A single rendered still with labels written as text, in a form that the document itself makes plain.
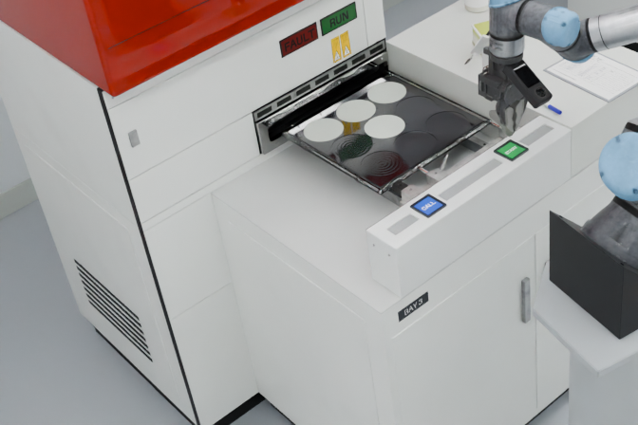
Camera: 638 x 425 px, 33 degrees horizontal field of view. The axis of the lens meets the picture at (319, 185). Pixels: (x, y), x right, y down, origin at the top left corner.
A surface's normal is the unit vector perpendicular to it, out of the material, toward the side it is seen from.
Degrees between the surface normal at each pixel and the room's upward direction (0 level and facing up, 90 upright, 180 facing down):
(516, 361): 90
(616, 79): 0
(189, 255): 90
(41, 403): 0
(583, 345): 0
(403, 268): 90
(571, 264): 90
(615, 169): 53
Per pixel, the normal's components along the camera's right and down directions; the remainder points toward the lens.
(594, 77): -0.13, -0.79
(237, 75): 0.64, 0.40
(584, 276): -0.86, 0.39
